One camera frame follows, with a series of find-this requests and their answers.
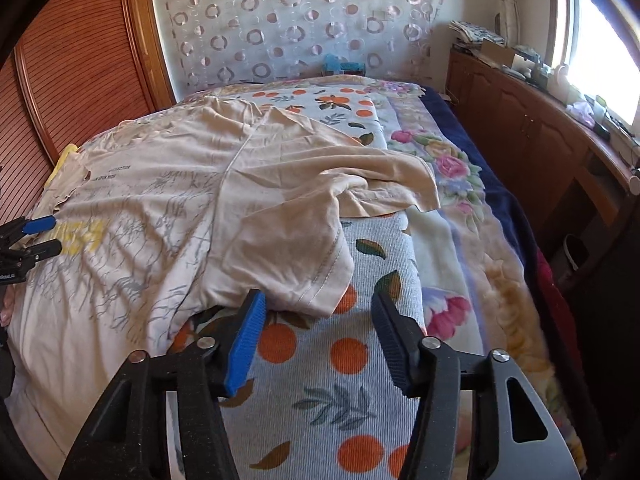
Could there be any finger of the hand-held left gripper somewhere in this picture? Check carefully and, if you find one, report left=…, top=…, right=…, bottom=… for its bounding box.
left=0, top=215, right=56, bottom=246
left=0, top=239, right=62, bottom=271

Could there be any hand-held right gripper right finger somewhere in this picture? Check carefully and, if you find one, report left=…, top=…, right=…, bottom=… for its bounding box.
left=371, top=289, right=583, bottom=480

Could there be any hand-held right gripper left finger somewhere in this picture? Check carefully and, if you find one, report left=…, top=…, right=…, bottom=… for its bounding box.
left=59, top=287, right=267, bottom=480

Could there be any beige printed t-shirt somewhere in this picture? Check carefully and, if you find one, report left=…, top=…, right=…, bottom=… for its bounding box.
left=10, top=94, right=442, bottom=461

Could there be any yellow cloth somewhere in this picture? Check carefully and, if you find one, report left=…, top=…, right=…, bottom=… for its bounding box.
left=45, top=144, right=81, bottom=196

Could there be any orange fruit print sheet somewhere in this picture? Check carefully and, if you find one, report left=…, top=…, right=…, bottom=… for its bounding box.
left=170, top=77, right=436, bottom=480

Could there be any floral fleece blanket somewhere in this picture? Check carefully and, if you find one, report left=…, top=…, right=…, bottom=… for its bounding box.
left=210, top=76, right=588, bottom=480

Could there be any wooden slatted wardrobe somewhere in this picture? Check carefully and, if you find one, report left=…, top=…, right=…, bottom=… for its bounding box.
left=0, top=0, right=176, bottom=226

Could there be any red cloth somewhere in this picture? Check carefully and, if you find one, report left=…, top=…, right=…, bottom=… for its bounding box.
left=535, top=250, right=583, bottom=361

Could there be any dark waste bin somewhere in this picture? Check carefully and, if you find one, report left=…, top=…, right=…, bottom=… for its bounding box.
left=562, top=232, right=591, bottom=286

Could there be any navy blue blanket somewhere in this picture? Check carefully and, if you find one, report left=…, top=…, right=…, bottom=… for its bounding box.
left=422, top=85, right=546, bottom=271

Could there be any wooden side cabinet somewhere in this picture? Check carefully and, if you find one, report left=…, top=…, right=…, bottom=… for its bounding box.
left=445, top=47, right=640, bottom=261

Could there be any blue plastic object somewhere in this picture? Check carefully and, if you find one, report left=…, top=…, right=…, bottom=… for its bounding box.
left=322, top=54, right=366, bottom=77

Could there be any pale purple plastic bag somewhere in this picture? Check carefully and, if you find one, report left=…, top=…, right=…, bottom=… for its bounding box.
left=567, top=101, right=596, bottom=126

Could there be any cardboard box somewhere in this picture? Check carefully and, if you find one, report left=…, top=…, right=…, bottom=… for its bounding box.
left=480, top=40, right=517, bottom=68

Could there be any white jug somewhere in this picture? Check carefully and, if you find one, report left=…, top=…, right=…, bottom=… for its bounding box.
left=550, top=63, right=571, bottom=98

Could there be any stack of patterned cloths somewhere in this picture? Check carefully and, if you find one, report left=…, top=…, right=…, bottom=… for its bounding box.
left=449, top=20, right=506, bottom=51

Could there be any circle pattern sheer curtain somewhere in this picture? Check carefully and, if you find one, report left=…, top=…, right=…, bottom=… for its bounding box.
left=147, top=0, right=448, bottom=106

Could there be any bright window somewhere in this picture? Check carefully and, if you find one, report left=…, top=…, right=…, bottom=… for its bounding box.
left=547, top=0, right=640, bottom=131

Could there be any white tied curtain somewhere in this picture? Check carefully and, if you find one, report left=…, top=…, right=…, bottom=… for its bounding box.
left=492, top=0, right=526, bottom=46

